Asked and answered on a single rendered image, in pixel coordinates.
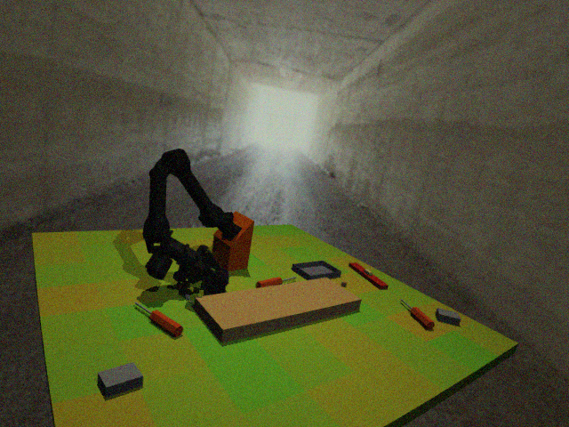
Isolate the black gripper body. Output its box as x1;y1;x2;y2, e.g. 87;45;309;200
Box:
174;244;209;285

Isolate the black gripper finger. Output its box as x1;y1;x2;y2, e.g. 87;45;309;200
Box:
203;250;220;270
196;264;222;282

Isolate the tan wooden panel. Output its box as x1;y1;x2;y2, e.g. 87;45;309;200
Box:
194;278;362;343

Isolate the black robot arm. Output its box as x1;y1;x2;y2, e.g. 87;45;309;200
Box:
142;149;242;280

